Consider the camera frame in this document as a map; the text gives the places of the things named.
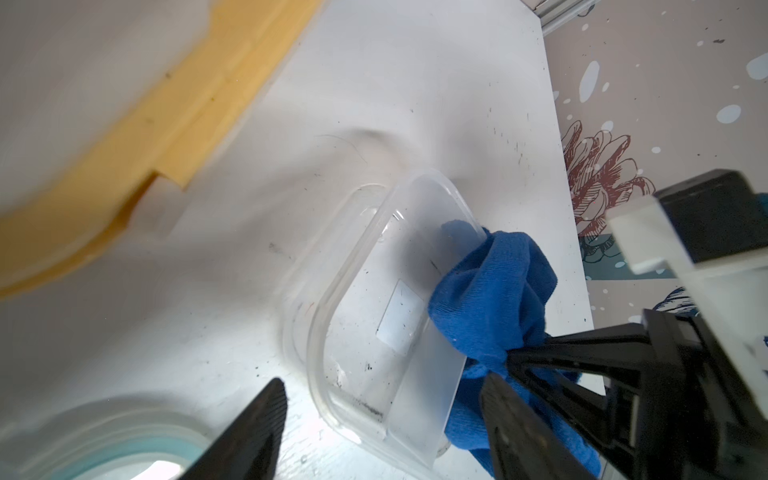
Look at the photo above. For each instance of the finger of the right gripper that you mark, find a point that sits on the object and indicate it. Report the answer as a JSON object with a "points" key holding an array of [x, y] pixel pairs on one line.
{"points": [[618, 387]]}

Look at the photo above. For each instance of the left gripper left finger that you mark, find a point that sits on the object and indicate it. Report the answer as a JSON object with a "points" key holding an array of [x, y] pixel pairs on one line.
{"points": [[249, 447]]}

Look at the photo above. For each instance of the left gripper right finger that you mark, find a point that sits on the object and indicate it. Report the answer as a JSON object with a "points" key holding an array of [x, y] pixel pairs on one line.
{"points": [[521, 445]]}

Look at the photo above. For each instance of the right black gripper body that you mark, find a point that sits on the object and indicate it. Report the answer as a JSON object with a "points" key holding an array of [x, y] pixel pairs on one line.
{"points": [[696, 418]]}

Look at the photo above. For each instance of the clear lunch box lid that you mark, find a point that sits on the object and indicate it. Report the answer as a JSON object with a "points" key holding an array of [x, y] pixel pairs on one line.
{"points": [[107, 439]]}

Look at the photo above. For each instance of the blue cleaning cloth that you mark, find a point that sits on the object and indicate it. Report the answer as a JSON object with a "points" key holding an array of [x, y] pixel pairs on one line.
{"points": [[491, 302]]}

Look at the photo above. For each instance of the clear plastic lunch box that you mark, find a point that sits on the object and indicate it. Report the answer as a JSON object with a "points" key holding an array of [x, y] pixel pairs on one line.
{"points": [[356, 319]]}

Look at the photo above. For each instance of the yellow lunch box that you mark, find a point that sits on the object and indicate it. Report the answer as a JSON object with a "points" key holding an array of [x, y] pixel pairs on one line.
{"points": [[110, 108]]}

